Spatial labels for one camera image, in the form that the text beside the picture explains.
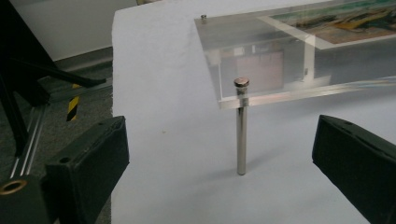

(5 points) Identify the yellow black striped tape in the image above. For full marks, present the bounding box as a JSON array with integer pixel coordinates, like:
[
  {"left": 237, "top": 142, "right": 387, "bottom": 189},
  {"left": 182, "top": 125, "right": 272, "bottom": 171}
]
[{"left": 65, "top": 83, "right": 82, "bottom": 122}]

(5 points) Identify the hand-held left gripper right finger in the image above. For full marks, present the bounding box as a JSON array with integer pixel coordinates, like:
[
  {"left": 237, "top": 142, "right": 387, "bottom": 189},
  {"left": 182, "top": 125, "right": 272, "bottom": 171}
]
[{"left": 311, "top": 114, "right": 396, "bottom": 224}]

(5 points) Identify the clear acrylic photo frame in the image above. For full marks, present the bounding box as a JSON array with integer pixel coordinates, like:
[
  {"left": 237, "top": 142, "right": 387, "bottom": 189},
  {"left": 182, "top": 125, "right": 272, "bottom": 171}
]
[{"left": 194, "top": 0, "right": 396, "bottom": 110}]

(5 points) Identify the colourful picture print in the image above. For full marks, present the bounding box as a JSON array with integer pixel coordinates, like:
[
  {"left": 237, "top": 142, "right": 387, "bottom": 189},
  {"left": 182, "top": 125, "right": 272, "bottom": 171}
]
[{"left": 258, "top": 0, "right": 396, "bottom": 50}]

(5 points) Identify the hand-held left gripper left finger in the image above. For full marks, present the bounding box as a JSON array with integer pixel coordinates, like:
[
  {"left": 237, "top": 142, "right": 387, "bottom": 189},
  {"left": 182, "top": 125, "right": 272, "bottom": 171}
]
[{"left": 45, "top": 115, "right": 131, "bottom": 224}]

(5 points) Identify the long metal frame pin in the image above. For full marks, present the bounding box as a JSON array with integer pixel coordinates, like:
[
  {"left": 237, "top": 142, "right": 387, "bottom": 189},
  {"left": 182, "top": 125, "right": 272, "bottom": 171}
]
[{"left": 233, "top": 77, "right": 250, "bottom": 176}]

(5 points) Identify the aluminium floor rail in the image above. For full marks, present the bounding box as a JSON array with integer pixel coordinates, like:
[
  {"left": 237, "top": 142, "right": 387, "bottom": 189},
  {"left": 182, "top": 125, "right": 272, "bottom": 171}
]
[{"left": 8, "top": 77, "right": 113, "bottom": 180}]

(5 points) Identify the black tripod stand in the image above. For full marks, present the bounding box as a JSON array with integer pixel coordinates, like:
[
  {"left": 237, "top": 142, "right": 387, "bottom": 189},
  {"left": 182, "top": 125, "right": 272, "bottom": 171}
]
[{"left": 0, "top": 0, "right": 107, "bottom": 158}]

